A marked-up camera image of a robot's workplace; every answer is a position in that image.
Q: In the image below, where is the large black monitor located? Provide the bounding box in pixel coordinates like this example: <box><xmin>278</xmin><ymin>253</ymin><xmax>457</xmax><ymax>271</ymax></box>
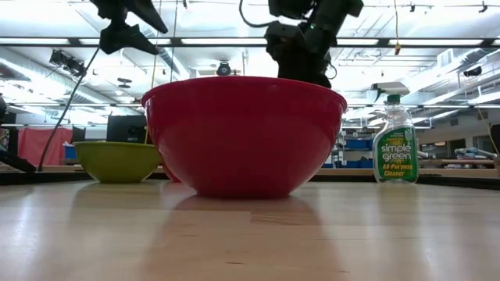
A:
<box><xmin>105</xmin><ymin>114</ymin><xmax>148</xmax><ymax>144</ymax></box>

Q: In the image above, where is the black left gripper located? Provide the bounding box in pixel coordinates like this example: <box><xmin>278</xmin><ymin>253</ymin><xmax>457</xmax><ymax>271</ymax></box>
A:
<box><xmin>89</xmin><ymin>0</ymin><xmax>170</xmax><ymax>55</ymax></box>

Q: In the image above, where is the wooden workbench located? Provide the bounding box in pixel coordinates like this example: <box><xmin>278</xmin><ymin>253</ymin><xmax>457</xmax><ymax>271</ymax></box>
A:
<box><xmin>416</xmin><ymin>147</ymin><xmax>500</xmax><ymax>169</ymax></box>

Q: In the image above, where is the yellow hanging cable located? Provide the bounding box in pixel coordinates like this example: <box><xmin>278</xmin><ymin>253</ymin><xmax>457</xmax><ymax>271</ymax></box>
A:
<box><xmin>392</xmin><ymin>0</ymin><xmax>402</xmax><ymax>56</ymax></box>

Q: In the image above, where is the blue shelf bin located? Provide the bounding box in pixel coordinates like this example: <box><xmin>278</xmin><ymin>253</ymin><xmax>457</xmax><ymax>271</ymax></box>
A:
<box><xmin>345</xmin><ymin>139</ymin><xmax>374</xmax><ymax>151</ymax></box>

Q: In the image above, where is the long black hanging cable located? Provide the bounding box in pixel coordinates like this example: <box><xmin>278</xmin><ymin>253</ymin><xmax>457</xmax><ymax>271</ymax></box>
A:
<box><xmin>37</xmin><ymin>45</ymin><xmax>102</xmax><ymax>173</ymax></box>

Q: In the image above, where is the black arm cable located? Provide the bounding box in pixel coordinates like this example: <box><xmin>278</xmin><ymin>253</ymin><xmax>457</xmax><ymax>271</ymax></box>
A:
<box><xmin>238</xmin><ymin>0</ymin><xmax>274</xmax><ymax>29</ymax></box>

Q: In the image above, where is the black track light cluster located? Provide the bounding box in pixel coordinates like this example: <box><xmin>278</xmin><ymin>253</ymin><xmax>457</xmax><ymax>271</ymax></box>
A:
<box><xmin>48</xmin><ymin>49</ymin><xmax>88</xmax><ymax>78</ymax></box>

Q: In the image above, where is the large red bowl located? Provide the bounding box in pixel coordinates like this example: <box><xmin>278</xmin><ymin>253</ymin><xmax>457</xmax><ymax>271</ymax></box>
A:
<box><xmin>140</xmin><ymin>76</ymin><xmax>348</xmax><ymax>199</ymax></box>

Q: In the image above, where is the black table frame rail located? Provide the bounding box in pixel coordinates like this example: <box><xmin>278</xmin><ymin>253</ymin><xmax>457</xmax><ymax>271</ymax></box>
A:
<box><xmin>0</xmin><ymin>171</ymin><xmax>500</xmax><ymax>191</ymax></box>

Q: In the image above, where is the Simple Green spray bottle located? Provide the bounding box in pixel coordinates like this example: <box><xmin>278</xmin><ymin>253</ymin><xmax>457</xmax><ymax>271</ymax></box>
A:
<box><xmin>370</xmin><ymin>81</ymin><xmax>420</xmax><ymax>184</ymax></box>

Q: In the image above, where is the black frame brace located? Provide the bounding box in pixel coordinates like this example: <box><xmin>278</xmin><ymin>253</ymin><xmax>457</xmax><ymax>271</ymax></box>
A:
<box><xmin>0</xmin><ymin>150</ymin><xmax>37</xmax><ymax>174</ymax></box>

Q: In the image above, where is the green bowl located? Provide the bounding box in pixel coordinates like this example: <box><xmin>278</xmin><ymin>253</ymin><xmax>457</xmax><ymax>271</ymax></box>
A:
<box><xmin>73</xmin><ymin>140</ymin><xmax>163</xmax><ymax>184</ymax></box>

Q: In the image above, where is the red orange curtain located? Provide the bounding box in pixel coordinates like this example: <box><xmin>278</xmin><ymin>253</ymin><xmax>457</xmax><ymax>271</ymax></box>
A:
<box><xmin>17</xmin><ymin>126</ymin><xmax>74</xmax><ymax>167</ymax></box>

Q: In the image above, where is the small black monitor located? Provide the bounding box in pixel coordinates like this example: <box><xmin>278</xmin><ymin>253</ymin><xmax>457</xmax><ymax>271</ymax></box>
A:
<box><xmin>70</xmin><ymin>126</ymin><xmax>88</xmax><ymax>144</ymax></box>

